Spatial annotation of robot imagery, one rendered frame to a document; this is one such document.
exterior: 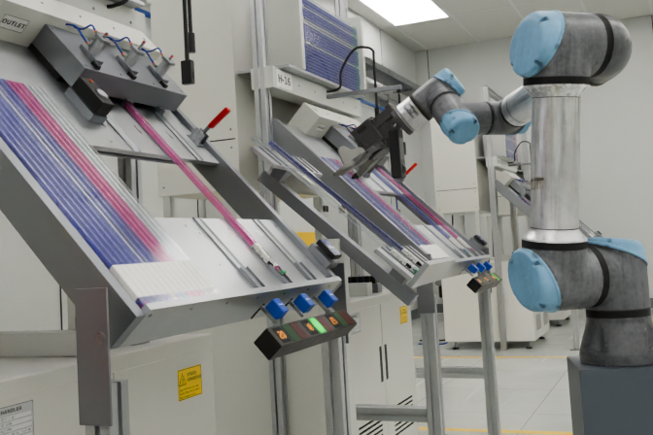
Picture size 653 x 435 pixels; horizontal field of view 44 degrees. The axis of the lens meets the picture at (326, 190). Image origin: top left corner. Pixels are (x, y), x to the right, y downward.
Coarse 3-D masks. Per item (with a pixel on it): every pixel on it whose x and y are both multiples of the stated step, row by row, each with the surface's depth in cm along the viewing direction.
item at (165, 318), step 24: (264, 288) 136; (288, 288) 143; (312, 288) 155; (144, 312) 106; (168, 312) 111; (192, 312) 118; (216, 312) 125; (240, 312) 134; (144, 336) 111; (168, 336) 118
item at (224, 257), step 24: (192, 240) 137; (216, 240) 144; (240, 240) 152; (264, 240) 161; (288, 240) 170; (216, 264) 136; (240, 264) 143; (264, 264) 151; (288, 264) 159; (312, 264) 168; (216, 288) 129; (240, 288) 135
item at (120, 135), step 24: (0, 48) 146; (24, 48) 154; (0, 72) 138; (24, 72) 145; (48, 72) 152; (72, 120) 142; (120, 120) 158; (168, 120) 178; (96, 144) 142; (120, 144) 149; (144, 144) 157; (168, 144) 166; (192, 144) 177
